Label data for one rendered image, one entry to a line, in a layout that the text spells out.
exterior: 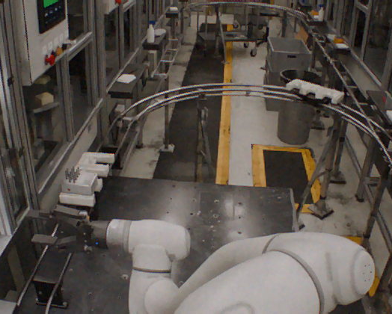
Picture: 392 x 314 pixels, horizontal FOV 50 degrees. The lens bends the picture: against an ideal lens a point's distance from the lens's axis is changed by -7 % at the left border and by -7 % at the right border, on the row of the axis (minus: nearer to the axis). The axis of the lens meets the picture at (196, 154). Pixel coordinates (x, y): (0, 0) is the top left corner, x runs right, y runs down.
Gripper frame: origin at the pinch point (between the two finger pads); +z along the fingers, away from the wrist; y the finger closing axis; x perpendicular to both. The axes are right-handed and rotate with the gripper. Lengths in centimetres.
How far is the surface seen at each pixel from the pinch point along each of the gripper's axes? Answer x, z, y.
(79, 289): -18.9, -0.4, -44.5
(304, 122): -276, -121, -89
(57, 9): -74, 18, 44
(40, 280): -8.9, 8.8, -31.6
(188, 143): -263, -18, -112
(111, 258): -38, -8, -45
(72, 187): -51, 9, -21
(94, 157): -82, 9, -25
